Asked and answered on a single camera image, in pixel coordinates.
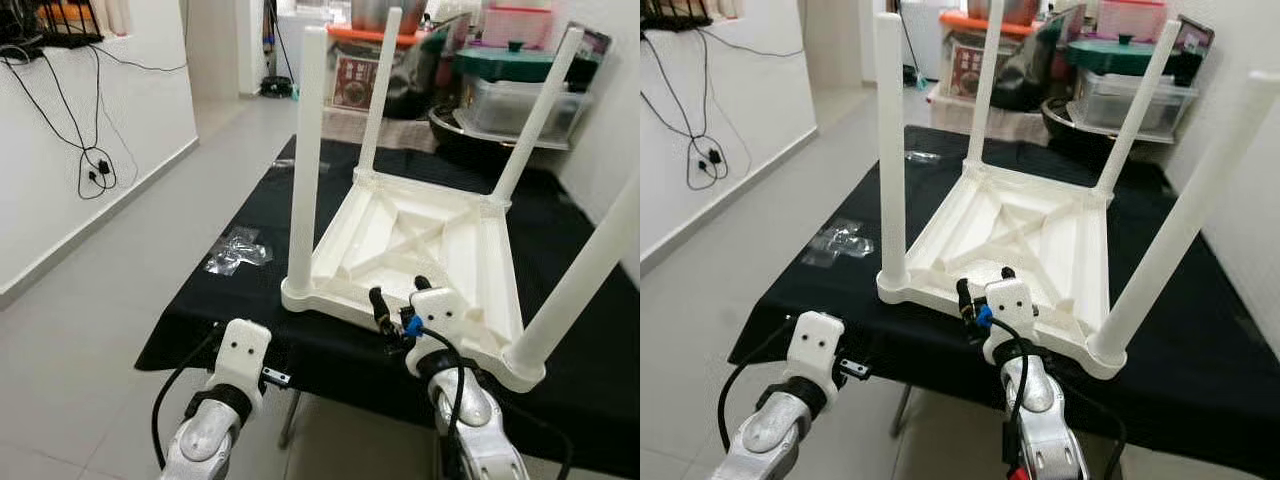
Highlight black tablecloth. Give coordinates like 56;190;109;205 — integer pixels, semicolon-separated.
728;125;1280;479
135;135;640;479

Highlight white plastic table top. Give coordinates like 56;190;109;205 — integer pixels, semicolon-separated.
280;168;546;393
877;160;1129;381

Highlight clear tape patch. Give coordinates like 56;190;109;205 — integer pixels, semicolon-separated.
805;220;876;269
205;228;273;276

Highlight metal basin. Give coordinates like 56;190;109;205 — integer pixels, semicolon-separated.
428;105;571;151
1040;95;1176;143

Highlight checked cloth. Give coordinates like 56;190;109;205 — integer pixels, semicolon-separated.
320;105;441;151
930;85;1051;141

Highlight clear box green lid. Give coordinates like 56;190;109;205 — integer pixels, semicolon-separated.
455;45;601;141
1065;35;1201;136

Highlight black bag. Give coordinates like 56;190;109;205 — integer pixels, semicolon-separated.
385;15;471;121
990;5;1086;111

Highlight white appliance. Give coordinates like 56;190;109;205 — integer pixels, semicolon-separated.
275;10;346;91

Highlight pink plastic container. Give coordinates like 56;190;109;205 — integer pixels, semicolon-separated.
1097;0;1169;43
480;5;556;51

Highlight black dish rack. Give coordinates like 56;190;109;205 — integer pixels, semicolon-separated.
30;0;106;49
640;0;716;31

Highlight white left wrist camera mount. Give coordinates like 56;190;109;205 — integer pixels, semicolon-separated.
785;312;846;386
212;318;273;396

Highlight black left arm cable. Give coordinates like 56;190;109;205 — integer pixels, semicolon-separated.
150;335;226;471
716;325;796;451

